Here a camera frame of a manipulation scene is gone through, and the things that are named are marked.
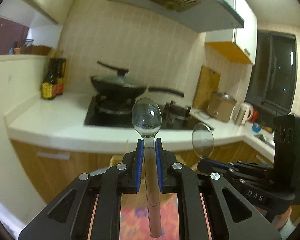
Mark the clear grey plastic spoon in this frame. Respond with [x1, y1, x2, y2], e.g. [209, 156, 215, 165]
[132, 98, 162, 238]

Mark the person right hand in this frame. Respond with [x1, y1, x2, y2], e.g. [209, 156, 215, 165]
[275, 206, 292, 230]

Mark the floral orange tablecloth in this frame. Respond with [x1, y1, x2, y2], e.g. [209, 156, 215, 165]
[87, 192, 213, 240]

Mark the beige plastic utensil basket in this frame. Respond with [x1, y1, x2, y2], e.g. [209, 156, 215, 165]
[109, 141, 200, 171]

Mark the brown rice cooker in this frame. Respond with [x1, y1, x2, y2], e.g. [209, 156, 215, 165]
[207, 92, 237, 122]

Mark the small blue bowl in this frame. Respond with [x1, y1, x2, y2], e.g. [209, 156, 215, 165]
[252, 123, 261, 133]

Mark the red container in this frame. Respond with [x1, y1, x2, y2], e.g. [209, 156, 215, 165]
[249, 109, 260, 123]

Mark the white electric kettle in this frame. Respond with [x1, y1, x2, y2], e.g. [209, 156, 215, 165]
[235, 102, 254, 126]

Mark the wooden cutting board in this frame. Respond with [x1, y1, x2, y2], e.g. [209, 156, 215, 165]
[192, 66, 221, 112]

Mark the black gas stove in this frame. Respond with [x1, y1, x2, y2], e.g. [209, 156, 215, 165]
[84, 95, 201, 130]

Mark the white countertop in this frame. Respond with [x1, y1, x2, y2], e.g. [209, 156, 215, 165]
[4, 93, 274, 162]

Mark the dark window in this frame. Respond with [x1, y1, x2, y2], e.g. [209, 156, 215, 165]
[245, 30, 298, 115]

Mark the wok lid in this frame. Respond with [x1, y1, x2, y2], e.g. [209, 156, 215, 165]
[90, 61, 146, 88]

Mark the dark soy sauce bottle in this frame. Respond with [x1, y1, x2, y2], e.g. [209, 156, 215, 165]
[41, 58, 57, 100]

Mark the red label sauce bottle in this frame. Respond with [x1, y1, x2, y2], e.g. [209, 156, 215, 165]
[55, 57, 66, 95]

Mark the range hood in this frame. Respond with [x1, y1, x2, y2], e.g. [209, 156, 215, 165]
[110, 0, 244, 33]

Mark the glass cup on shelf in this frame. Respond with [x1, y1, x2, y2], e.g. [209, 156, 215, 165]
[24, 38, 34, 47]

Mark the black wok with handle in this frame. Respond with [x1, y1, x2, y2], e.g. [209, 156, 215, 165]
[90, 76, 184, 99]

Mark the upper wall cabinet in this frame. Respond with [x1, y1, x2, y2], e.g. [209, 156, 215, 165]
[205, 0, 257, 64]

